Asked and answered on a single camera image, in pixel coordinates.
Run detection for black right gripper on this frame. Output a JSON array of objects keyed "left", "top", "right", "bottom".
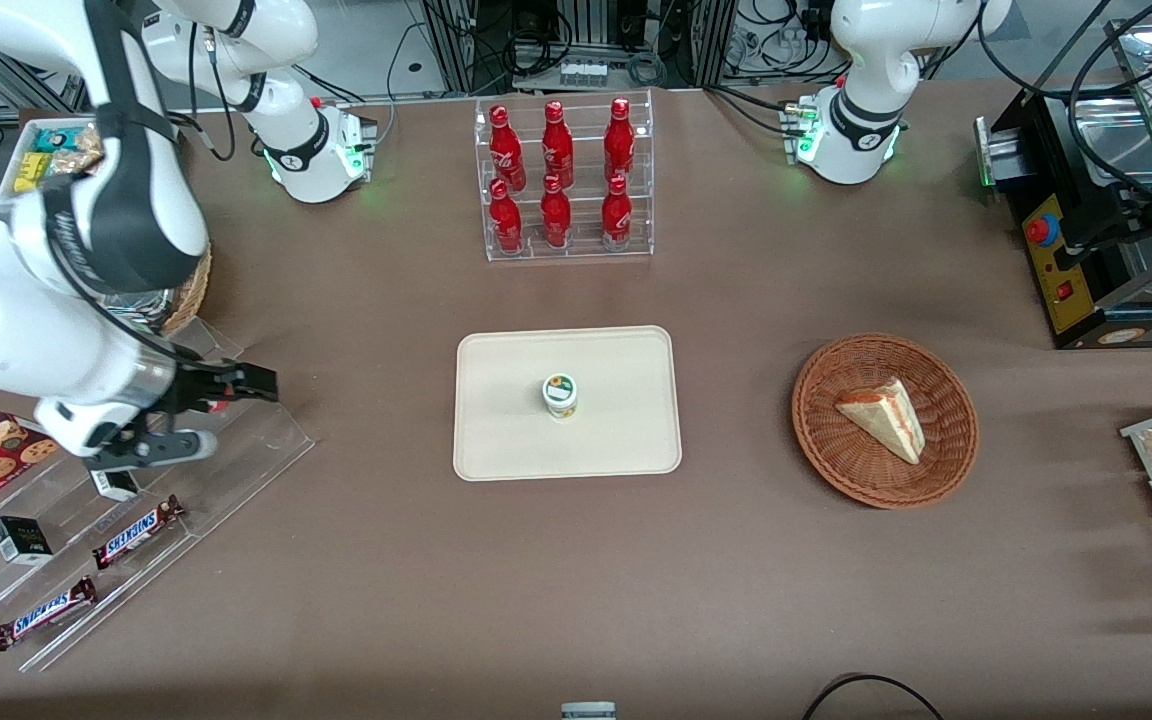
[{"left": 168, "top": 364, "right": 279, "bottom": 415}]

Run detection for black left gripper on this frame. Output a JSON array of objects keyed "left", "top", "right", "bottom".
[{"left": 1056, "top": 192, "right": 1152, "bottom": 273}]

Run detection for green lid yogurt cup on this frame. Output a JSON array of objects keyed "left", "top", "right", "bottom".
[{"left": 542, "top": 372, "right": 580, "bottom": 421}]

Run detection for beige plastic tray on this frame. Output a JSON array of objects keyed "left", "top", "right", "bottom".
[{"left": 453, "top": 325, "right": 683, "bottom": 482}]

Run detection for clear acrylic stepped display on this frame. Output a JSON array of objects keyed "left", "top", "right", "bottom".
[{"left": 0, "top": 318, "right": 316, "bottom": 673}]

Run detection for light wicker basket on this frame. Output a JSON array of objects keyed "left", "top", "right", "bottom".
[{"left": 158, "top": 240, "right": 213, "bottom": 339}]

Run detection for black machine with yellow panel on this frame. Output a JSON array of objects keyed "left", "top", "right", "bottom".
[{"left": 974, "top": 20, "right": 1152, "bottom": 351}]

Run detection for silver foil trays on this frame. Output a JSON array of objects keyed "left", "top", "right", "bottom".
[{"left": 108, "top": 288, "right": 177, "bottom": 333}]

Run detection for small black box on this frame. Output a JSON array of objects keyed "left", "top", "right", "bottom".
[
  {"left": 91, "top": 468, "right": 141, "bottom": 503},
  {"left": 0, "top": 516, "right": 54, "bottom": 567}
]

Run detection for Snickers chocolate bar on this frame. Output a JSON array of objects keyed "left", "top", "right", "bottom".
[
  {"left": 93, "top": 495, "right": 185, "bottom": 571},
  {"left": 0, "top": 577, "right": 98, "bottom": 652}
]

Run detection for large rice cracker bag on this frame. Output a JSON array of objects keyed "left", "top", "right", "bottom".
[{"left": 41, "top": 148, "right": 103, "bottom": 181}]

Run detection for red cola bottle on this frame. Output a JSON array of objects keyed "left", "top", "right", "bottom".
[
  {"left": 489, "top": 105, "right": 527, "bottom": 191},
  {"left": 601, "top": 175, "right": 633, "bottom": 251},
  {"left": 489, "top": 178, "right": 524, "bottom": 253},
  {"left": 542, "top": 100, "right": 575, "bottom": 189},
  {"left": 604, "top": 97, "right": 636, "bottom": 183},
  {"left": 540, "top": 174, "right": 572, "bottom": 249}
]

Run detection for wrapped triangle sandwich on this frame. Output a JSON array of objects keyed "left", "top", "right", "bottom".
[{"left": 834, "top": 377, "right": 927, "bottom": 466}]

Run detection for clear acrylic bottle rack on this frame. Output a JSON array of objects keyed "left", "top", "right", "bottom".
[{"left": 474, "top": 89, "right": 655, "bottom": 263}]

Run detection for white plastic snack bin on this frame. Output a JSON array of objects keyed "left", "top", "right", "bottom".
[{"left": 0, "top": 116, "right": 102, "bottom": 201}]

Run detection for round brown wicker basket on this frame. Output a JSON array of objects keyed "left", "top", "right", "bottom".
[{"left": 792, "top": 333, "right": 980, "bottom": 510}]

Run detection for black looping cable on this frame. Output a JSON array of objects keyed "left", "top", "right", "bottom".
[{"left": 976, "top": 0, "right": 1152, "bottom": 216}]

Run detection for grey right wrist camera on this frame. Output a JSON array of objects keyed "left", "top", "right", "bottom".
[{"left": 86, "top": 430, "right": 220, "bottom": 473}]

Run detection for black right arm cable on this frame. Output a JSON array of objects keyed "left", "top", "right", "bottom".
[{"left": 41, "top": 18, "right": 239, "bottom": 379}]

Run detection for aluminium frame cabinet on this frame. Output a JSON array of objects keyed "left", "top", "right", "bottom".
[{"left": 421, "top": 0, "right": 737, "bottom": 93}]

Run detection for black floor cable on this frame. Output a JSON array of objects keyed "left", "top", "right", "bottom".
[{"left": 801, "top": 673, "right": 947, "bottom": 720}]

